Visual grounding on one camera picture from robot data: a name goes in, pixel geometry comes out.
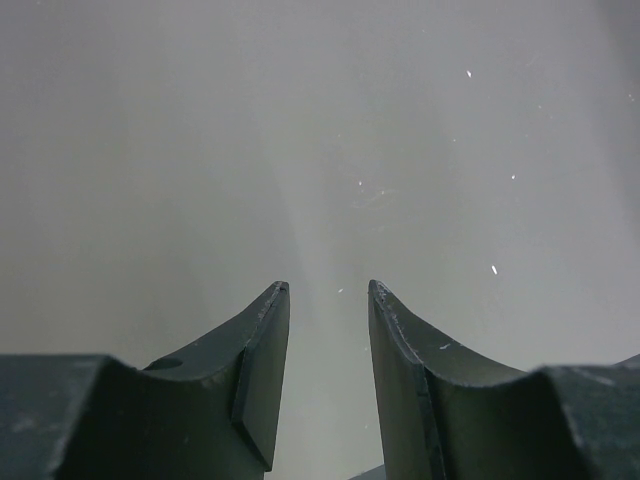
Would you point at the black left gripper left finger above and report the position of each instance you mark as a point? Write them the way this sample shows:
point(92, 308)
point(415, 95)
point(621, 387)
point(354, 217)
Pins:
point(208, 410)

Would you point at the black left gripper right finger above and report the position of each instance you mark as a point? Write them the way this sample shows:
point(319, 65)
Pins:
point(448, 412)

